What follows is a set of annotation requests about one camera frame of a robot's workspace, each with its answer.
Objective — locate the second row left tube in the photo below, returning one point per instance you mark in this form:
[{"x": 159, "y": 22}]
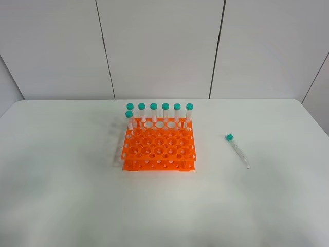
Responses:
[{"x": 129, "y": 116}]

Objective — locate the green-capped test tube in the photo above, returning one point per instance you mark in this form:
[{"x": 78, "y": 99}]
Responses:
[{"x": 232, "y": 142}]

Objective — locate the orange test tube rack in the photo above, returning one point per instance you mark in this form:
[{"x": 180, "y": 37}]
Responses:
[{"x": 162, "y": 146}]

